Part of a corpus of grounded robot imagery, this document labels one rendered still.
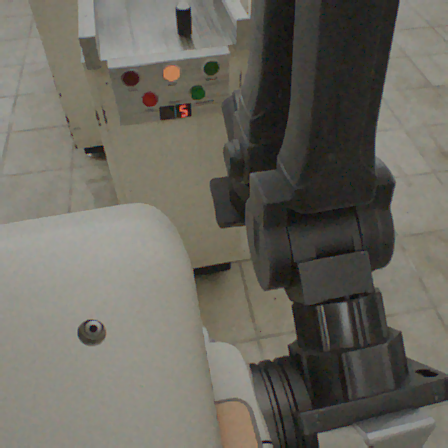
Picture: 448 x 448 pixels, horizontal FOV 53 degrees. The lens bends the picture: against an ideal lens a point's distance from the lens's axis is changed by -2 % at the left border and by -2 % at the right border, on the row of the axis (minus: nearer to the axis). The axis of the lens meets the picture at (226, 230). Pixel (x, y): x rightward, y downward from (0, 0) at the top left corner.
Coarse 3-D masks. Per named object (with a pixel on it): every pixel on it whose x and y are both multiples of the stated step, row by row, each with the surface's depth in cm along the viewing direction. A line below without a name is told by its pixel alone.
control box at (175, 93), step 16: (208, 48) 90; (224, 48) 90; (112, 64) 86; (128, 64) 86; (144, 64) 86; (160, 64) 87; (176, 64) 88; (192, 64) 89; (224, 64) 90; (112, 80) 87; (144, 80) 89; (160, 80) 90; (176, 80) 90; (192, 80) 91; (208, 80) 92; (224, 80) 93; (128, 96) 91; (160, 96) 92; (176, 96) 93; (208, 96) 95; (224, 96) 96; (128, 112) 94; (144, 112) 95; (160, 112) 95; (176, 112) 96; (192, 112) 97; (208, 112) 98
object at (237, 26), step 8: (216, 0) 98; (224, 0) 90; (232, 0) 90; (216, 8) 100; (224, 8) 92; (232, 8) 88; (240, 8) 88; (224, 16) 93; (232, 16) 86; (240, 16) 86; (248, 16) 86; (224, 24) 95; (232, 24) 88; (240, 24) 84; (248, 24) 84; (232, 32) 89; (240, 32) 86; (248, 32) 86; (232, 40) 90; (240, 40) 87; (248, 40) 87; (240, 48) 88; (248, 48) 89
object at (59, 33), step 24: (48, 0) 139; (72, 0) 141; (240, 0) 153; (48, 24) 145; (72, 24) 147; (48, 48) 151; (72, 48) 153; (72, 72) 159; (72, 96) 166; (72, 120) 174; (96, 120) 176; (96, 144) 185
